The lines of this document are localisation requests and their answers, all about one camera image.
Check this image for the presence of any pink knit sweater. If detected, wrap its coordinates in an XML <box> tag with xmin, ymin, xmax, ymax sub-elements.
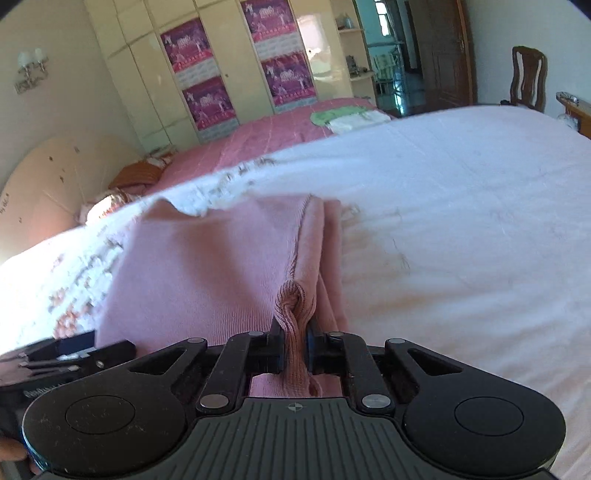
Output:
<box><xmin>96</xmin><ymin>195</ymin><xmax>349</xmax><ymax>398</ymax></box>

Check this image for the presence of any pink checked bedspread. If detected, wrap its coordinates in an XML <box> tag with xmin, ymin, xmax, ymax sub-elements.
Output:
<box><xmin>123</xmin><ymin>98</ymin><xmax>374</xmax><ymax>196</ymax></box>

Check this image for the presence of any right upper purple poster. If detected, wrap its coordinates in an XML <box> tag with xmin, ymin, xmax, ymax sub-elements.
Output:
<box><xmin>240</xmin><ymin>0</ymin><xmax>301</xmax><ymax>61</ymax></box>

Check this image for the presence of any left upper purple poster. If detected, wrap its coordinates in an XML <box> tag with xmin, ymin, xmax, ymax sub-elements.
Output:
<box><xmin>160</xmin><ymin>18</ymin><xmax>219</xmax><ymax>90</ymax></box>

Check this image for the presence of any beige wooden headboard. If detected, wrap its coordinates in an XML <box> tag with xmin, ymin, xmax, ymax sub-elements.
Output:
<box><xmin>1</xmin><ymin>132</ymin><xmax>140</xmax><ymax>261</ymax></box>

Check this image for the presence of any orange striped pillow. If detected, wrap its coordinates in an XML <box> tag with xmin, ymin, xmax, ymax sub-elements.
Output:
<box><xmin>108</xmin><ymin>162</ymin><xmax>162</xmax><ymax>189</ymax></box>

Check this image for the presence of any person's left hand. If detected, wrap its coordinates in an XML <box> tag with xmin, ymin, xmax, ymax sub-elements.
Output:
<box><xmin>0</xmin><ymin>437</ymin><xmax>40</xmax><ymax>475</ymax></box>

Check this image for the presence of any wooden tv cabinet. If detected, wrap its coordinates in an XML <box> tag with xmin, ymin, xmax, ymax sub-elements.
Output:
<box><xmin>556</xmin><ymin>91</ymin><xmax>591</xmax><ymax>139</ymax></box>

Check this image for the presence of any right lower purple poster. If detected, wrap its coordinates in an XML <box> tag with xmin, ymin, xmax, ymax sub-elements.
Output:
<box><xmin>262</xmin><ymin>52</ymin><xmax>318</xmax><ymax>114</ymax></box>

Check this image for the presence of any purple poster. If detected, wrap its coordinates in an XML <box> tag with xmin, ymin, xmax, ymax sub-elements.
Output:
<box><xmin>240</xmin><ymin>0</ymin><xmax>301</xmax><ymax>61</ymax></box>
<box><xmin>160</xmin><ymin>18</ymin><xmax>219</xmax><ymax>90</ymax></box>
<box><xmin>262</xmin><ymin>52</ymin><xmax>318</xmax><ymax>114</ymax></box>
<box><xmin>182</xmin><ymin>76</ymin><xmax>239</xmax><ymax>144</ymax></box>

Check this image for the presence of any dark brown wooden door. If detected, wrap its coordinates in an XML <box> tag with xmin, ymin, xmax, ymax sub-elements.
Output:
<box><xmin>410</xmin><ymin>0</ymin><xmax>477</xmax><ymax>111</ymax></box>

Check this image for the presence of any left lower purple poster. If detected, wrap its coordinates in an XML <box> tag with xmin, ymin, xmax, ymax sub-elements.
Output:
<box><xmin>182</xmin><ymin>76</ymin><xmax>239</xmax><ymax>144</ymax></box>

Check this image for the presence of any dark wooden chair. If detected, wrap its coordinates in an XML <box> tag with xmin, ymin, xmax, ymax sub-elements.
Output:
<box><xmin>500</xmin><ymin>46</ymin><xmax>548</xmax><ymax>113</ymax></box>

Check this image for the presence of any floral red white pillow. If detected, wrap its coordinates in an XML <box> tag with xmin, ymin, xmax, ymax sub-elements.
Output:
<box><xmin>74</xmin><ymin>190</ymin><xmax>140</xmax><ymax>225</ymax></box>

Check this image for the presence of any cream yellow wardrobe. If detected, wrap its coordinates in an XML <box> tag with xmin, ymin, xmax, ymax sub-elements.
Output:
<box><xmin>86</xmin><ymin>1</ymin><xmax>375</xmax><ymax>151</ymax></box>

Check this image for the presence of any green folded cloth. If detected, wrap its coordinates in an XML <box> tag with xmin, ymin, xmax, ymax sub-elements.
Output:
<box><xmin>310</xmin><ymin>106</ymin><xmax>368</xmax><ymax>127</ymax></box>

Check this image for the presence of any white folded cloth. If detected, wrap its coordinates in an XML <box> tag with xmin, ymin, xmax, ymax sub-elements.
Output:
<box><xmin>328</xmin><ymin>110</ymin><xmax>393</xmax><ymax>135</ymax></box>

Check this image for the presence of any wall sconce lamp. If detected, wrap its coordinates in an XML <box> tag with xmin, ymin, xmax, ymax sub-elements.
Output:
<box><xmin>14</xmin><ymin>48</ymin><xmax>48</xmax><ymax>95</ymax></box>

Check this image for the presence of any white floral bed quilt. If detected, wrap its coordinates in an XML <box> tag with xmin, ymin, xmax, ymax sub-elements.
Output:
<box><xmin>0</xmin><ymin>104</ymin><xmax>591</xmax><ymax>478</ymax></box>

